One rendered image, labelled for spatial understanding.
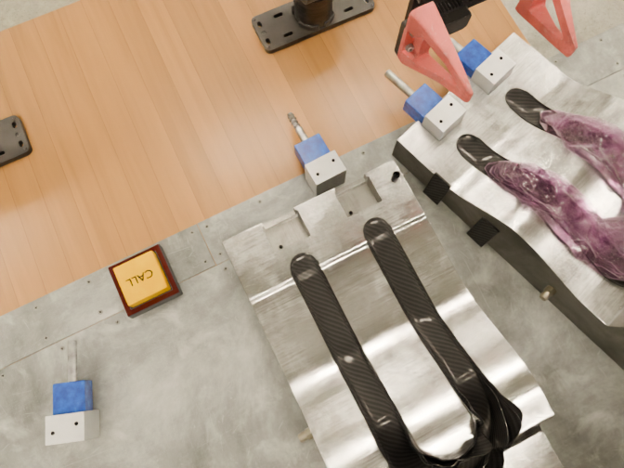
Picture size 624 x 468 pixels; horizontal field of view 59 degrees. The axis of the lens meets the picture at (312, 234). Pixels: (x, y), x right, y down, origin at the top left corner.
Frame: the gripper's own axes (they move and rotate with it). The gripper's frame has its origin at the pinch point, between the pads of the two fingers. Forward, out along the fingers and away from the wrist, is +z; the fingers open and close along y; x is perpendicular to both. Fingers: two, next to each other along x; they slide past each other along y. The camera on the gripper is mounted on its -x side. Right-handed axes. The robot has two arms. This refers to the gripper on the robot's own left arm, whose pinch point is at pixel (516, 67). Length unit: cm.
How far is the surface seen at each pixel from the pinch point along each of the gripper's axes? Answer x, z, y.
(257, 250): 31.1, -2.7, -25.0
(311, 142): 36.1, -15.5, -11.0
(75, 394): 36, 4, -55
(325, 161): 34.8, -11.5, -10.7
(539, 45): 121, -48, 87
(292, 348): 31.5, 10.7, -26.2
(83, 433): 35, 9, -55
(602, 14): 121, -49, 112
